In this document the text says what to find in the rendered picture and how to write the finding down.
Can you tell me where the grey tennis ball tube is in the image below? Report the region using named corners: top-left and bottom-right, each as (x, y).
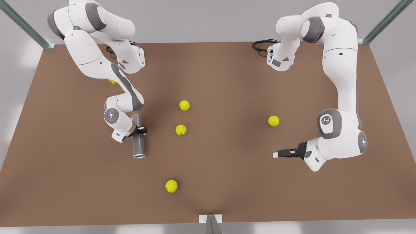
top-left (131, 113), bottom-right (146, 159)

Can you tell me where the black cable loop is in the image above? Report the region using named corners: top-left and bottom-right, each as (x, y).
top-left (252, 39), bottom-right (280, 58)
top-left (106, 41), bottom-right (138, 60)

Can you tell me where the silver frame post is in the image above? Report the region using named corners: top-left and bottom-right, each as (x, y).
top-left (0, 0), bottom-right (55, 49)
top-left (199, 214), bottom-right (223, 234)
top-left (358, 0), bottom-right (416, 45)

